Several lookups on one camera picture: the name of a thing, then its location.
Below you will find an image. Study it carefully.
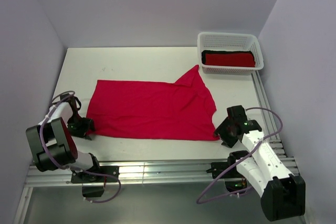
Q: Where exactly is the aluminium table frame rail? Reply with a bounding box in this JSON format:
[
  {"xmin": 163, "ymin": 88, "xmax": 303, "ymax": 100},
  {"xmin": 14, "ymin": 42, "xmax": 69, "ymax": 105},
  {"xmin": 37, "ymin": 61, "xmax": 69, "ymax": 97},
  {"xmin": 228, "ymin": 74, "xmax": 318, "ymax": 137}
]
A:
[{"xmin": 13, "ymin": 71, "xmax": 316, "ymax": 223}]

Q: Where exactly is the white plastic basket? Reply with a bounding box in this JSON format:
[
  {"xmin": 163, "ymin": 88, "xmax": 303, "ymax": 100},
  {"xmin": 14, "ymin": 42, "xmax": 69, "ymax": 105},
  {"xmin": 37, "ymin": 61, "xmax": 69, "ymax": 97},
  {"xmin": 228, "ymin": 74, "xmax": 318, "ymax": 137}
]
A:
[{"xmin": 197, "ymin": 32, "xmax": 264, "ymax": 74}]

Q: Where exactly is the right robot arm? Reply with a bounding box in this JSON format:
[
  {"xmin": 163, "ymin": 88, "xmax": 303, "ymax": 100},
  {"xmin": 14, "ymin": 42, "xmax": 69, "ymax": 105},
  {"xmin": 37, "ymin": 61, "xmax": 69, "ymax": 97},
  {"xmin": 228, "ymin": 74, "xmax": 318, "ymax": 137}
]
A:
[{"xmin": 215, "ymin": 116, "xmax": 306, "ymax": 221}]

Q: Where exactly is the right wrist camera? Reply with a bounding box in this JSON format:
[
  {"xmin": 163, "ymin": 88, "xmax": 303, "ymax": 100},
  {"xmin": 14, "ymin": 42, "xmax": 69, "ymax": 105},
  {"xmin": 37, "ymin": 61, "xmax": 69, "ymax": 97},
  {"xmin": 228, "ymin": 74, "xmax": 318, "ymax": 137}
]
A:
[{"xmin": 227, "ymin": 105, "xmax": 262, "ymax": 134}]

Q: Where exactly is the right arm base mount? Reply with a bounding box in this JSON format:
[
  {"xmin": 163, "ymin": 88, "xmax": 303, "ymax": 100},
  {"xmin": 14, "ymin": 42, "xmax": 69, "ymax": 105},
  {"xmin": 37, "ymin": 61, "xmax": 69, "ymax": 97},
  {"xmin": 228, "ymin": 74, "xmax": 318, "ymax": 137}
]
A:
[{"xmin": 206, "ymin": 151, "xmax": 248, "ymax": 192}]

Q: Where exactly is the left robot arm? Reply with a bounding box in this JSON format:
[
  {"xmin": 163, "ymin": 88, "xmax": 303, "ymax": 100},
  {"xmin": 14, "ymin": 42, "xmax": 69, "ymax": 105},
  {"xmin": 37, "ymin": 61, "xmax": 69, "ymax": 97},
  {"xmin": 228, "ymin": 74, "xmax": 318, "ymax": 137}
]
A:
[{"xmin": 26, "ymin": 102, "xmax": 102, "ymax": 182}]

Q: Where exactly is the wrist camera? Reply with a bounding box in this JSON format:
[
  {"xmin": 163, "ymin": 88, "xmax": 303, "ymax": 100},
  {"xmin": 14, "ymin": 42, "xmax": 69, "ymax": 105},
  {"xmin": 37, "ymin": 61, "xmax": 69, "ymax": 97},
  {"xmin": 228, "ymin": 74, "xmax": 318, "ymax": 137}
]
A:
[
  {"xmin": 60, "ymin": 93, "xmax": 82, "ymax": 116},
  {"xmin": 227, "ymin": 105, "xmax": 262, "ymax": 134}
]

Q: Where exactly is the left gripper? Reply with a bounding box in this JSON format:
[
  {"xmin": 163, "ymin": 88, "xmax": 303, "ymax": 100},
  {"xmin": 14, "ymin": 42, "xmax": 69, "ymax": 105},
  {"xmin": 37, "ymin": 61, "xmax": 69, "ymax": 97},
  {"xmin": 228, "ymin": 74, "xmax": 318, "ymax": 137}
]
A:
[{"xmin": 66, "ymin": 113, "xmax": 95, "ymax": 141}]

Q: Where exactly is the red t-shirt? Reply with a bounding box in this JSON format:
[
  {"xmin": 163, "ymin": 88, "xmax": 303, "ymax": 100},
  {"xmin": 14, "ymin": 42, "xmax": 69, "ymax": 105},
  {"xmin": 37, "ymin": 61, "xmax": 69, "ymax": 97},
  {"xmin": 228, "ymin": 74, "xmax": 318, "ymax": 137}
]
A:
[
  {"xmin": 204, "ymin": 52, "xmax": 256, "ymax": 67},
  {"xmin": 87, "ymin": 65, "xmax": 219, "ymax": 141}
]

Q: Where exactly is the rolled red t-shirt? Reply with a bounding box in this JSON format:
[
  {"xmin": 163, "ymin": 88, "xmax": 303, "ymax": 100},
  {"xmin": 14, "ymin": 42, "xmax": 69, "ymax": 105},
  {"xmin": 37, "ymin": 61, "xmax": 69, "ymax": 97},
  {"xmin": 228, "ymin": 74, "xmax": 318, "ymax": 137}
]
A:
[{"xmin": 204, "ymin": 52, "xmax": 256, "ymax": 67}]

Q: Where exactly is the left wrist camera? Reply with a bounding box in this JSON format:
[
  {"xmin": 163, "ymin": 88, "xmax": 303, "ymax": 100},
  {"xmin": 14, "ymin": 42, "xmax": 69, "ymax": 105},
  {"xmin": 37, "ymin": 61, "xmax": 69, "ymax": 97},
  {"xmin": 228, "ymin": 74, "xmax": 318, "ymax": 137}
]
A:
[{"xmin": 60, "ymin": 93, "xmax": 82, "ymax": 116}]

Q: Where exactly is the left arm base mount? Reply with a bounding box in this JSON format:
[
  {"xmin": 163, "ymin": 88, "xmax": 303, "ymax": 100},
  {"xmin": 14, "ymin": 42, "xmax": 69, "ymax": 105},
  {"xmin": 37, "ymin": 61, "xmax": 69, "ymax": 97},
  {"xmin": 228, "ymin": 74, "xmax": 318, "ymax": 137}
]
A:
[{"xmin": 70, "ymin": 166, "xmax": 121, "ymax": 201}]

